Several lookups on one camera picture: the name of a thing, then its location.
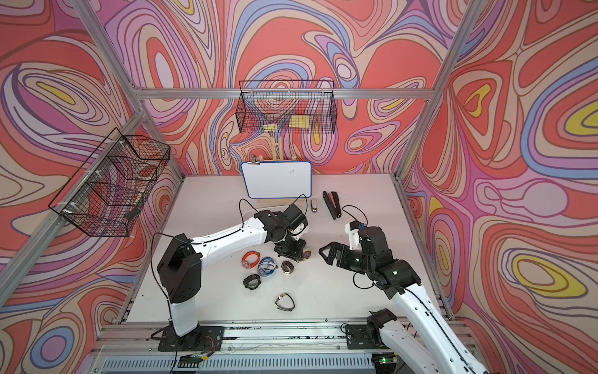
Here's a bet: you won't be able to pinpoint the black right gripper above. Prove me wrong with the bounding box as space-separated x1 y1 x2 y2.
318 242 375 274

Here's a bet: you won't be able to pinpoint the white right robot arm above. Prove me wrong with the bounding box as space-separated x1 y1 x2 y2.
319 226 488 373

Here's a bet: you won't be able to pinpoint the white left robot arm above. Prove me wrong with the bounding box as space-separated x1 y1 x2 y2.
155 204 308 338

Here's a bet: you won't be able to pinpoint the white plastic storage box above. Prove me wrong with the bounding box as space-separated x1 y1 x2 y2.
254 204 308 235

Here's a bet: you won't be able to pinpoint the blue translucent watch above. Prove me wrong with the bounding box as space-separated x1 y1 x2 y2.
257 257 278 277

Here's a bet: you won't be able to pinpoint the dark brown leather watch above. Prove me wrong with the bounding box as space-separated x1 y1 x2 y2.
280 260 295 274

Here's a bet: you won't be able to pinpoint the red translucent watch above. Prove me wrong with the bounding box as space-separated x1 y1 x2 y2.
241 250 261 270

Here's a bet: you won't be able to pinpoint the black digital watch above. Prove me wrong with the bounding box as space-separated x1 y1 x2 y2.
243 274 262 291

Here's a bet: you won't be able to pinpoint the small white whiteboard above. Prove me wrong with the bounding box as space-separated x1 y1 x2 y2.
241 161 313 199

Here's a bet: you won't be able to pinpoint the black stapler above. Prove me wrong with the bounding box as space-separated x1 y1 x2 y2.
322 191 342 220

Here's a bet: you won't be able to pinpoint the small yellow note pad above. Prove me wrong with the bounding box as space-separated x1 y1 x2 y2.
263 124 278 132

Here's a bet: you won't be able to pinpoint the yellow sticky notes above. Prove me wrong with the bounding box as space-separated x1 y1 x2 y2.
289 115 311 129

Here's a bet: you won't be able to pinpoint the black wire basket back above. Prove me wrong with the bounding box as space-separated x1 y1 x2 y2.
235 79 338 135

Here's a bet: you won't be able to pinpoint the black wire basket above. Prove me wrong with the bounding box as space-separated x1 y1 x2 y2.
48 129 171 237
235 79 338 135

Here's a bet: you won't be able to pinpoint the black wire basket left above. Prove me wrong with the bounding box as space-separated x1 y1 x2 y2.
48 129 171 237

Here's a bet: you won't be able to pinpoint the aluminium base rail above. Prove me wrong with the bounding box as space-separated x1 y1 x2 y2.
82 319 412 373

